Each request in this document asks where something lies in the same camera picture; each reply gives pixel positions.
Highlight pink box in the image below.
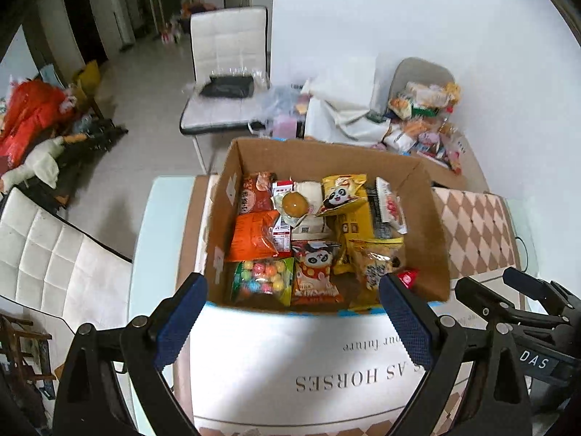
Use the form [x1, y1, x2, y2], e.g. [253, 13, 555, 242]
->
[272, 116, 300, 139]

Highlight red panda snack packet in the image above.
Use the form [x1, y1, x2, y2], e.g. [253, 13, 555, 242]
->
[290, 241, 346, 306]

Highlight colourful candy ball bag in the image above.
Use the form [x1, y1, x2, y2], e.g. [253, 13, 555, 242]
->
[231, 257, 295, 307]

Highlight white tote bag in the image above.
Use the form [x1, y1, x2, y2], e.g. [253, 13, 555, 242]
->
[303, 54, 395, 146]

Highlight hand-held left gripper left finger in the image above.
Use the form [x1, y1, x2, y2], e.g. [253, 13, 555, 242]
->
[52, 272, 208, 436]

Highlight plain white snack packet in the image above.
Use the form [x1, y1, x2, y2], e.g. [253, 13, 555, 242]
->
[293, 181, 337, 239]

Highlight orange snack packet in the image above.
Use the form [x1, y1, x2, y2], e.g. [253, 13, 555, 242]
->
[226, 210, 281, 263]

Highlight dark bag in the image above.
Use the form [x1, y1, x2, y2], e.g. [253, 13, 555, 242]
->
[179, 2, 219, 32]

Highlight yellow panda snack packet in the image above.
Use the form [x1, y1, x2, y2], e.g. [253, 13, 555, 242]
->
[315, 173, 368, 218]

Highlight yellow bag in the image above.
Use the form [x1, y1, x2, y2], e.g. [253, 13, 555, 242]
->
[73, 60, 103, 101]

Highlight wooden stool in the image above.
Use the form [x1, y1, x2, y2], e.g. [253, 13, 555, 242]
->
[0, 313, 57, 387]

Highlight pile of snack packets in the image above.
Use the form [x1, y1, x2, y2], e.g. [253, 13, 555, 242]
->
[370, 81, 468, 175]

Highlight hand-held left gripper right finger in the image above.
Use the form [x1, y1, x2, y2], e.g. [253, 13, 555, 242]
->
[379, 274, 532, 436]

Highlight black folded stands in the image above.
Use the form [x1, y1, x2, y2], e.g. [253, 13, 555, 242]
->
[27, 118, 130, 210]

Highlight white padded chair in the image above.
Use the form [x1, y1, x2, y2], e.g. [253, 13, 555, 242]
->
[179, 7, 273, 175]
[0, 186, 134, 328]

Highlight round yellow cake packet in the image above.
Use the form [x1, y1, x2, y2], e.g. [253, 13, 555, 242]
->
[271, 190, 314, 228]

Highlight grey chair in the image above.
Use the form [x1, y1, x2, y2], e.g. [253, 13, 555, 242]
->
[372, 57, 456, 114]

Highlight red cloth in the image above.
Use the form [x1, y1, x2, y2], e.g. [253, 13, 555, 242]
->
[0, 79, 78, 169]

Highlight black bag on chair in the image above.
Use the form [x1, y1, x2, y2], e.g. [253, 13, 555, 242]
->
[200, 75, 255, 99]

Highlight cardboard box blue printed outside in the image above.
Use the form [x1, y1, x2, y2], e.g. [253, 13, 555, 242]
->
[175, 137, 488, 319]

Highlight clear plastic bags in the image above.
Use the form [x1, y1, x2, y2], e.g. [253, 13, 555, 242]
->
[259, 79, 314, 139]

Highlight black snack packet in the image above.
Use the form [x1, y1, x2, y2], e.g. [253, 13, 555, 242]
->
[365, 186, 393, 239]

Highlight yellow cookie packet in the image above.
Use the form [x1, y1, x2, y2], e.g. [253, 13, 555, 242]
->
[347, 236, 405, 291]

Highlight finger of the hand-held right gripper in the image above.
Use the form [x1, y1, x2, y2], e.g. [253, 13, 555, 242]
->
[503, 267, 581, 323]
[455, 277, 568, 332]

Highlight white plush toy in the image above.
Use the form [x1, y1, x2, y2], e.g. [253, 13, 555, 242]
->
[0, 138, 62, 191]

